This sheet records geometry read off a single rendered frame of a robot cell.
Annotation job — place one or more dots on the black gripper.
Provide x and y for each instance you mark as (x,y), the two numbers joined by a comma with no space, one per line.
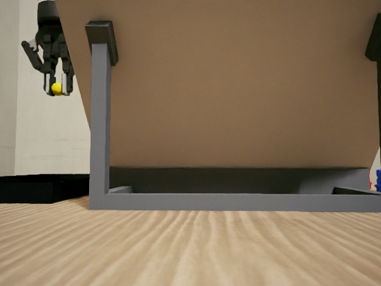
(50,37)

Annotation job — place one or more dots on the blue plug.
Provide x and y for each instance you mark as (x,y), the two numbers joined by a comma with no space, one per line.
(378,185)

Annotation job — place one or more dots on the yellow ball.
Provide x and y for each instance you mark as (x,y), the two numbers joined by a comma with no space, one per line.
(57,89)

